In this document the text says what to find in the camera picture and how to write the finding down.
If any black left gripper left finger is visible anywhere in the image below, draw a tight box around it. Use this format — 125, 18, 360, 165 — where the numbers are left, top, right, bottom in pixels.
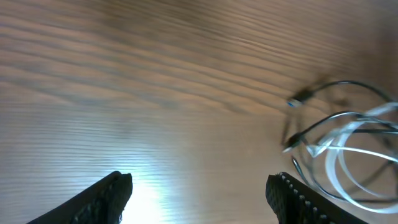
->
28, 171, 133, 224

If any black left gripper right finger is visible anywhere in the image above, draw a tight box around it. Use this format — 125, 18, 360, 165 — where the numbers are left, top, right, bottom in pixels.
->
265, 172, 366, 224

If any white USB cable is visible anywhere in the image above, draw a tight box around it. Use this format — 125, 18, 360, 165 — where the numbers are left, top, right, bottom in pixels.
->
281, 101, 398, 215

